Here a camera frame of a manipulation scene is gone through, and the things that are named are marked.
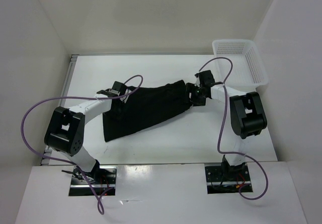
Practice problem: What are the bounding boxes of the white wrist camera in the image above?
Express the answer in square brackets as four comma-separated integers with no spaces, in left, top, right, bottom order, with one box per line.
[120,89,132,103]
[195,73,201,87]

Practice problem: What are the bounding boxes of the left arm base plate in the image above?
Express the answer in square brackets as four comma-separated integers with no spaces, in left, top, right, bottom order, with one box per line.
[62,165,117,196]

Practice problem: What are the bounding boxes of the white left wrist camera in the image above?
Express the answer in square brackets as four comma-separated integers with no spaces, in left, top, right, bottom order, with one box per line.
[120,89,132,103]

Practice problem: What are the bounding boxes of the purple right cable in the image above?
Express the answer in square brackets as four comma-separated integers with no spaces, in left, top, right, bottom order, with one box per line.
[198,57,269,199]

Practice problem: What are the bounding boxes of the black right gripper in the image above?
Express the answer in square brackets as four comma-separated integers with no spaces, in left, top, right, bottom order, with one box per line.
[182,82,207,106]

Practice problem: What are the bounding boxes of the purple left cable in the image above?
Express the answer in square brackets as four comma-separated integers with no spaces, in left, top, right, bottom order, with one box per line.
[20,74,144,215]

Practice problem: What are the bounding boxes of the purple cable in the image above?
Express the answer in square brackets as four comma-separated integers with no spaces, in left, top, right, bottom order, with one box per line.
[20,74,144,215]
[198,57,269,199]

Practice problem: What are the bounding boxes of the black shorts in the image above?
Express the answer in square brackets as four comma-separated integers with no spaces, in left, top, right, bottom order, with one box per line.
[103,80,192,142]

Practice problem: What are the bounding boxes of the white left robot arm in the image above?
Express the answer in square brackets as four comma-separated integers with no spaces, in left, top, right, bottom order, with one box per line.
[44,82,128,184]

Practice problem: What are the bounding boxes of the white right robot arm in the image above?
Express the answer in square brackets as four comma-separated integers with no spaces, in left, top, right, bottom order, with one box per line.
[186,70,267,180]

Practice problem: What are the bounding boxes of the white plastic basket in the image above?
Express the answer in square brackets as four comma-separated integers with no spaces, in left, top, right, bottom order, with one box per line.
[212,39,269,88]

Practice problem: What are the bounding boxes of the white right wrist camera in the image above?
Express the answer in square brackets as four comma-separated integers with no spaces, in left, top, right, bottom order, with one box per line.
[195,73,201,87]

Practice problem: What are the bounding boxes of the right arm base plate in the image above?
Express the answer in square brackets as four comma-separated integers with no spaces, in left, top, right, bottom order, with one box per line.
[205,162,253,194]

